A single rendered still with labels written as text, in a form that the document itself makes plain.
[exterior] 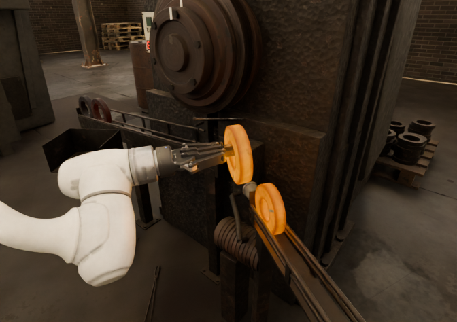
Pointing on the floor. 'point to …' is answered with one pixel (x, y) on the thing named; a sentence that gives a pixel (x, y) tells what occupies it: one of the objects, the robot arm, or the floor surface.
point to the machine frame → (294, 106)
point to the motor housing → (235, 267)
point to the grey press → (22, 60)
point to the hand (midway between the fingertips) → (237, 149)
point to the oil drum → (141, 70)
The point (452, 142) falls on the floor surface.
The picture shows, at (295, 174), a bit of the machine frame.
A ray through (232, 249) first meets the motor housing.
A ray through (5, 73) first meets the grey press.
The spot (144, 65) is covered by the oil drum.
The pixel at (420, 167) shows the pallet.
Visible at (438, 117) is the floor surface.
